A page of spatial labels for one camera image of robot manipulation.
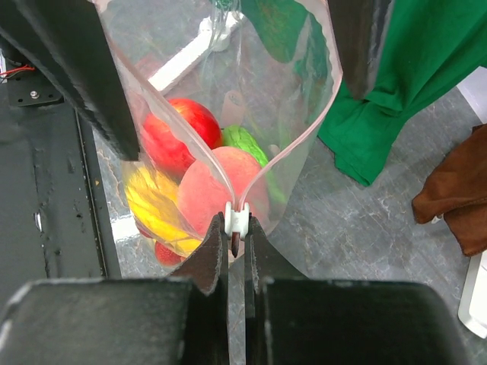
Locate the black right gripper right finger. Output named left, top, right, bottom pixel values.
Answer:
left=244, top=217, right=469, bottom=364

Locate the clear pink-dotted zip bag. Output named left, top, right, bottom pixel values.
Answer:
left=94, top=1, right=342, bottom=267

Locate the red toy apple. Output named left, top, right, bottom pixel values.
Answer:
left=141, top=97, right=224, bottom=179

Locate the yellow toy corn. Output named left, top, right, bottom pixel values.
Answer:
left=122, top=163, right=202, bottom=258

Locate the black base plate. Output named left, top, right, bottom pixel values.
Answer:
left=0, top=49, right=123, bottom=301

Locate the green toy cucumber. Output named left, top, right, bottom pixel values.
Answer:
left=222, top=125, right=287, bottom=204

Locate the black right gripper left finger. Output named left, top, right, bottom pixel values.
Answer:
left=1, top=214, right=229, bottom=364

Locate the pink toy peach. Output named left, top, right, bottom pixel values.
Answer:
left=177, top=147, right=261, bottom=236

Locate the brown towel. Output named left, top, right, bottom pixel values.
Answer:
left=412, top=125, right=486, bottom=256

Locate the green shirt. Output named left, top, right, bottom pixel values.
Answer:
left=216, top=0, right=487, bottom=188

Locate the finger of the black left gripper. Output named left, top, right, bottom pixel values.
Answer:
left=1, top=1, right=139, bottom=161
left=329, top=0, right=394, bottom=100

